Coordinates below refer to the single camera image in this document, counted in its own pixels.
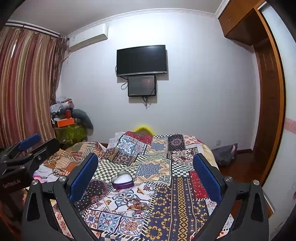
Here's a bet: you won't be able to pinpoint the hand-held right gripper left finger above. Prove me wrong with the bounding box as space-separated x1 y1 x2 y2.
21 153 100 241

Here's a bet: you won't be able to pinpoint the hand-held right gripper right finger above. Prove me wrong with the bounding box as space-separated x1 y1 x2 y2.
193 153 270 241

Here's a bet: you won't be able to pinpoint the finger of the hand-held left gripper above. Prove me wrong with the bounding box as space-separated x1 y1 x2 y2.
0 138 60 177
0 133 42 161

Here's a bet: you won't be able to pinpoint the heart-shaped tin box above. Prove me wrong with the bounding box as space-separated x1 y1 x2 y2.
111 171 134 190

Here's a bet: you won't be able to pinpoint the red woven bracelet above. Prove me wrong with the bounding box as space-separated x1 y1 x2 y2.
126 198 149 211

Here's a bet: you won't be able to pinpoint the white and pink clothes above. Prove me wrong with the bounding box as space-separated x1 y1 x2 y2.
33 166 59 184

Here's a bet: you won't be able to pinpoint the green patterned cloth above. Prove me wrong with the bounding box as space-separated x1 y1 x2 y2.
54 124 87 144

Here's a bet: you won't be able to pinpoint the striped bed sheet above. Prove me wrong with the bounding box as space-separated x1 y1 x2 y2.
35 141 107 177

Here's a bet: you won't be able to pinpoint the purple bag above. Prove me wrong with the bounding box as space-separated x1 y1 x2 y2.
211 144 238 167

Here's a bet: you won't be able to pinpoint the orange box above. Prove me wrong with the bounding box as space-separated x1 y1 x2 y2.
57 118 76 128

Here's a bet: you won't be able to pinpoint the patchwork blanket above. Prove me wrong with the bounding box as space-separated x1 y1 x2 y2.
50 131 234 241

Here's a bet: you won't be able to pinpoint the striped curtain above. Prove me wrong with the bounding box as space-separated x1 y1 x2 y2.
0 24 69 149

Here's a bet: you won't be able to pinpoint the yellow headboard item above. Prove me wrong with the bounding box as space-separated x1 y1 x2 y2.
135 125 155 135

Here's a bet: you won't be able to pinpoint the white sliding door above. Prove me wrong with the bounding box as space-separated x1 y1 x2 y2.
261 3 296 214

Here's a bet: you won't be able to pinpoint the small black monitor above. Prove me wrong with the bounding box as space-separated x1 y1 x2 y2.
128 75 158 97

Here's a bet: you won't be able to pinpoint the white air conditioner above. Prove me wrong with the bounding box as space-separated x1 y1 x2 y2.
67 24 109 52

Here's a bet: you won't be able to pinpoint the wooden overhead cabinet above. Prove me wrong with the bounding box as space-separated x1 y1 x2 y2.
217 0 269 46

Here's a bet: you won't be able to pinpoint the black wall television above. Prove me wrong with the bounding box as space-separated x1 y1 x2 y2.
116 45 168 77

